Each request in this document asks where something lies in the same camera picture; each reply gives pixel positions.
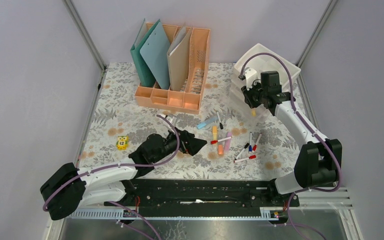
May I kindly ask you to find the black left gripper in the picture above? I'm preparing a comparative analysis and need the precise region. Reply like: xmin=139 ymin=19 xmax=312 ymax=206
xmin=152 ymin=126 xmax=207 ymax=164

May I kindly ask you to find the white plastic drawer unit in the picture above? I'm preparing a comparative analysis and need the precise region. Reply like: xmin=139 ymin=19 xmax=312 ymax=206
xmin=229 ymin=43 xmax=301 ymax=122

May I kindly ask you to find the tan kraft folder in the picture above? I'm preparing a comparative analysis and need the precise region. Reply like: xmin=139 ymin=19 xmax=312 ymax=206
xmin=167 ymin=25 xmax=193 ymax=91

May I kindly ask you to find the light blue folder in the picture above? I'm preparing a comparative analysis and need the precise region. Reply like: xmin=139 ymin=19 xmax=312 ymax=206
xmin=139 ymin=20 xmax=170 ymax=90

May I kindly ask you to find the green folder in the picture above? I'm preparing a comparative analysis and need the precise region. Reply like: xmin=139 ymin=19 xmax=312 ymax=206
xmin=130 ymin=18 xmax=161 ymax=88

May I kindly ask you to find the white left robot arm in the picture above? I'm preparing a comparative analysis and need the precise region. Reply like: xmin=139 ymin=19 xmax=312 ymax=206
xmin=40 ymin=129 xmax=208 ymax=221

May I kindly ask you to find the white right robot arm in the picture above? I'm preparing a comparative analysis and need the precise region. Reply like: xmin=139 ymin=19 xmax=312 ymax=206
xmin=239 ymin=69 xmax=342 ymax=206

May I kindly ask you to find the blue highlighter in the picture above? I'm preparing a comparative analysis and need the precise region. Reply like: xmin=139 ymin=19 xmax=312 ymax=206
xmin=196 ymin=115 xmax=218 ymax=130

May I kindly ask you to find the red cap marker on highlighters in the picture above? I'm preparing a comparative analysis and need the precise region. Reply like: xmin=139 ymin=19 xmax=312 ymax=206
xmin=210 ymin=136 xmax=232 ymax=145

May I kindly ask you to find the floral table cloth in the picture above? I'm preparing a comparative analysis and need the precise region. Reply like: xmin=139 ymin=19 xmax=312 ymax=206
xmin=78 ymin=63 xmax=300 ymax=180

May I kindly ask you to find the pink purple highlighter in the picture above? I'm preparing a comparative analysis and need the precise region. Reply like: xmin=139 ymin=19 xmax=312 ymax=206
xmin=223 ymin=131 xmax=232 ymax=154

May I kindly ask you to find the black cap whiteboard marker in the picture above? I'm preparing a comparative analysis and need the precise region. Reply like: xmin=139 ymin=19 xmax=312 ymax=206
xmin=216 ymin=111 xmax=224 ymax=130

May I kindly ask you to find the orange plastic file organizer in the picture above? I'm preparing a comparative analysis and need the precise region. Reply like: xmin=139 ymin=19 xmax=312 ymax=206
xmin=134 ymin=22 xmax=211 ymax=114

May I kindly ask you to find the black cap marker right group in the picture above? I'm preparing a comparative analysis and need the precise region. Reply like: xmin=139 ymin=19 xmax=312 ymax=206
xmin=234 ymin=143 xmax=250 ymax=161

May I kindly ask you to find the red cap marker upper right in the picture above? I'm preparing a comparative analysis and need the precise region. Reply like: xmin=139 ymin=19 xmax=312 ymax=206
xmin=252 ymin=132 xmax=262 ymax=153

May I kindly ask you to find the blue cap marker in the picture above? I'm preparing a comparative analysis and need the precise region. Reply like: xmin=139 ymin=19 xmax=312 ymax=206
xmin=248 ymin=131 xmax=253 ymax=153

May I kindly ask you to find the red cap marker lowest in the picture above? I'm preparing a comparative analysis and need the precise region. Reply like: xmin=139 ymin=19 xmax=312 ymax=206
xmin=233 ymin=154 xmax=257 ymax=164

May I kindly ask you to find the yellow owl eraser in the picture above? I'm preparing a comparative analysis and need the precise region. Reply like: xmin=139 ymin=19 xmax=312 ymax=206
xmin=115 ymin=135 xmax=129 ymax=151

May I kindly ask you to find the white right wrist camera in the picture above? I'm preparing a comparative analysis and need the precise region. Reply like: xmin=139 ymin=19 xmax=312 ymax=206
xmin=238 ymin=67 xmax=259 ymax=89

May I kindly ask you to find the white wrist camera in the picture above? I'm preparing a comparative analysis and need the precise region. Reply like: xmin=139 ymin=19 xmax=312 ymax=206
xmin=157 ymin=113 xmax=178 ymax=126
xmin=238 ymin=67 xmax=259 ymax=89

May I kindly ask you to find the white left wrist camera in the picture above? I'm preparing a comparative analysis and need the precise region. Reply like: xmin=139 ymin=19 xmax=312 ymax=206
xmin=157 ymin=113 xmax=178 ymax=126

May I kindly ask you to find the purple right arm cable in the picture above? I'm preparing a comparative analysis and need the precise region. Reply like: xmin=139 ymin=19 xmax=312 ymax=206
xmin=238 ymin=52 xmax=344 ymax=240

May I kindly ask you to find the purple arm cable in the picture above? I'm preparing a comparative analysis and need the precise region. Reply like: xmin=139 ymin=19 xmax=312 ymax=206
xmin=238 ymin=52 xmax=344 ymax=240
xmin=42 ymin=114 xmax=181 ymax=240

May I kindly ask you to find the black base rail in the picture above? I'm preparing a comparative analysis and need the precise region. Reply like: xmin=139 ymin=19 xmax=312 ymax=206
xmin=117 ymin=178 xmax=290 ymax=218

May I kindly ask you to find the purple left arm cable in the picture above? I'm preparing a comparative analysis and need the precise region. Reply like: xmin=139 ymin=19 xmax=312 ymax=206
xmin=42 ymin=114 xmax=181 ymax=240

